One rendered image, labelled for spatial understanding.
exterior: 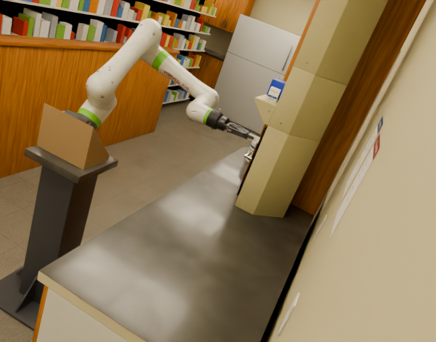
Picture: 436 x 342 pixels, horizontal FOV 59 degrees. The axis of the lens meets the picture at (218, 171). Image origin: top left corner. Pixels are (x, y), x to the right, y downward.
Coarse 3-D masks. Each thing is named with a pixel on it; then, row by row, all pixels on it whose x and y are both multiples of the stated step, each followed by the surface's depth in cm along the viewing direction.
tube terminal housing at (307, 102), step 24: (288, 96) 182; (312, 96) 180; (336, 96) 185; (288, 120) 184; (312, 120) 187; (264, 144) 192; (288, 144) 189; (312, 144) 194; (264, 168) 195; (288, 168) 197; (240, 192) 203; (264, 192) 199; (288, 192) 205
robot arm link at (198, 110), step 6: (198, 96) 208; (192, 102) 203; (198, 102) 202; (204, 102) 204; (210, 102) 207; (192, 108) 201; (198, 108) 201; (204, 108) 201; (210, 108) 203; (192, 114) 202; (198, 114) 201; (204, 114) 200; (192, 120) 206; (198, 120) 203; (204, 120) 201
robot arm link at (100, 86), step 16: (144, 32) 190; (160, 32) 196; (128, 48) 187; (144, 48) 191; (112, 64) 182; (128, 64) 186; (96, 80) 176; (112, 80) 180; (96, 96) 179; (112, 96) 185
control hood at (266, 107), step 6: (258, 96) 192; (264, 96) 198; (258, 102) 188; (264, 102) 187; (270, 102) 189; (276, 102) 194; (258, 108) 188; (264, 108) 187; (270, 108) 186; (264, 114) 188; (270, 114) 187; (264, 120) 189
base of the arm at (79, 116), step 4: (64, 112) 192; (68, 112) 191; (72, 112) 191; (72, 116) 190; (76, 116) 187; (80, 116) 187; (84, 116) 187; (80, 120) 185; (84, 120) 186; (88, 120) 188; (88, 124) 188; (92, 124) 189; (96, 128) 193
